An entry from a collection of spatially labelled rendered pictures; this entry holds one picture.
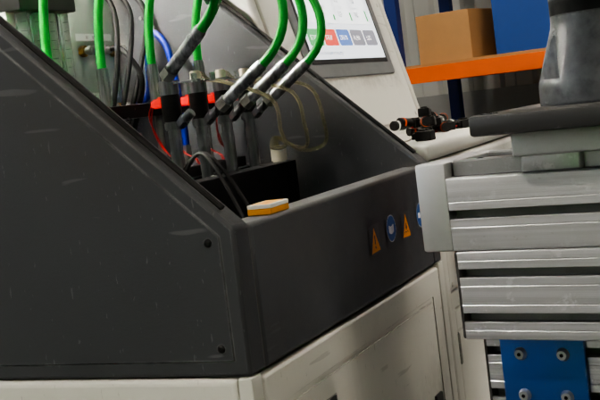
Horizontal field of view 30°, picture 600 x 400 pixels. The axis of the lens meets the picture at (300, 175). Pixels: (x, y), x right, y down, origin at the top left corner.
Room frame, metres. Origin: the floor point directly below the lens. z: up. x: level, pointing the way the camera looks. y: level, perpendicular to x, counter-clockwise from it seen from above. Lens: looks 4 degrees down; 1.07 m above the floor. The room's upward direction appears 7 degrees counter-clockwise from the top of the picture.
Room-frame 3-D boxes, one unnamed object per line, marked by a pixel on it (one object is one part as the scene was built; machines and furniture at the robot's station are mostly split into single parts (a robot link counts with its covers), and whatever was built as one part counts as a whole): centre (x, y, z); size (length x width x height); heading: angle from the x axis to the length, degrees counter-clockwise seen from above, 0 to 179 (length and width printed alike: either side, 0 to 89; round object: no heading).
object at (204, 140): (1.66, 0.13, 1.02); 0.05 x 0.03 x 0.21; 66
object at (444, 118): (2.20, -0.27, 1.01); 0.23 x 0.11 x 0.06; 156
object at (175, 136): (1.58, 0.16, 1.02); 0.05 x 0.03 x 0.21; 66
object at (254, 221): (1.49, -0.05, 0.87); 0.62 x 0.04 x 0.16; 156
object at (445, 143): (2.16, -0.26, 0.97); 0.70 x 0.22 x 0.03; 156
